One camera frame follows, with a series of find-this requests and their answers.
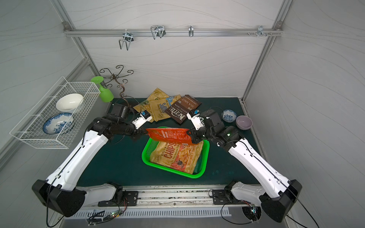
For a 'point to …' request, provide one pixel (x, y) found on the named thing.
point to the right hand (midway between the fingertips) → (188, 130)
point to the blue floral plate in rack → (59, 124)
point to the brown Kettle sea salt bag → (186, 104)
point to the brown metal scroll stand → (116, 76)
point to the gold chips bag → (157, 94)
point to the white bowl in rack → (69, 102)
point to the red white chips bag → (178, 135)
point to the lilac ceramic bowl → (244, 122)
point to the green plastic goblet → (105, 94)
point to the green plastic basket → (200, 168)
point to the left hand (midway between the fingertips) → (145, 131)
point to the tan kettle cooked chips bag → (180, 156)
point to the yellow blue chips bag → (157, 108)
